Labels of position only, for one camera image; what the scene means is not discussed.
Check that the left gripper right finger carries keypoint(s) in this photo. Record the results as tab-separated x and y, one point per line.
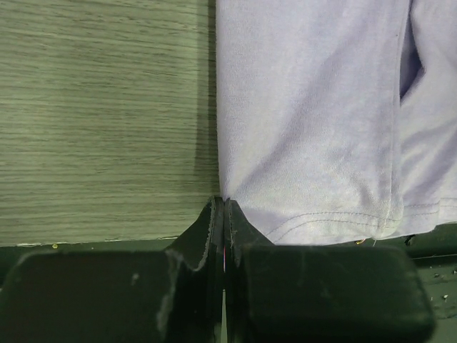
287	293

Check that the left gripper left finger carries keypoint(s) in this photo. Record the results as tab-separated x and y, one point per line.
168	295

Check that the lavender t-shirt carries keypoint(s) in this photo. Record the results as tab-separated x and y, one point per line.
337	119

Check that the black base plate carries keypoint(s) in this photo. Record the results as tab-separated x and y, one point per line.
434	254

